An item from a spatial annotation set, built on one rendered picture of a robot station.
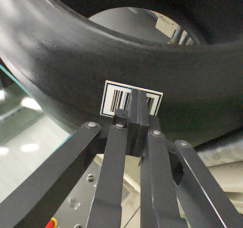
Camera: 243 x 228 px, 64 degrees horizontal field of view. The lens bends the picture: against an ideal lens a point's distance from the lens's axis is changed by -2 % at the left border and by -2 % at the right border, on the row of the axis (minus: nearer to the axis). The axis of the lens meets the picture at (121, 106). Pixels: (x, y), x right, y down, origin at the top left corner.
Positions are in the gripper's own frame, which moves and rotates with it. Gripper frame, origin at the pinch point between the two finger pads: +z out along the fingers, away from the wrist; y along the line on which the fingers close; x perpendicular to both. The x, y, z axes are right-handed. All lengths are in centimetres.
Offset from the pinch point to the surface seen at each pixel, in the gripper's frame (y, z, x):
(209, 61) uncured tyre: 7.0, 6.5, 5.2
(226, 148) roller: 15.1, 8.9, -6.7
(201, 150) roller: 14.9, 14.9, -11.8
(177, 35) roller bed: 16, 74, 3
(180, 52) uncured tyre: 3.6, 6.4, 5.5
